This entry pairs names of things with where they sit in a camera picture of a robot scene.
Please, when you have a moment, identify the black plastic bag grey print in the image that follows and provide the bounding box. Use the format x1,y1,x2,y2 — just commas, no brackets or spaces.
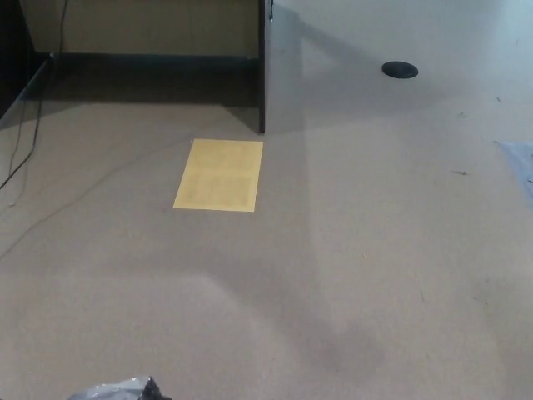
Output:
66,374,174,400

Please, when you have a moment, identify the yellow rectangular floor mat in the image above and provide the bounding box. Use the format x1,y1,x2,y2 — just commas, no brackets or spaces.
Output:
172,138,265,213

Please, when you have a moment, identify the black round floor disc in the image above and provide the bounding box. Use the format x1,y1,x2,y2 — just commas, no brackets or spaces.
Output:
381,60,419,79

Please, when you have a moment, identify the pale blue plastic sheet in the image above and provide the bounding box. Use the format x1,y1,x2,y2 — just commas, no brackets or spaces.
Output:
494,140,533,184

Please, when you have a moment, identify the thin grey floor cable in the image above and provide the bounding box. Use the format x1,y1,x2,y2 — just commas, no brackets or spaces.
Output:
0,139,195,259

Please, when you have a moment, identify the black hanging power cable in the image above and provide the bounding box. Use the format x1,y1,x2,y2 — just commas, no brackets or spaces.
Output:
0,0,70,191

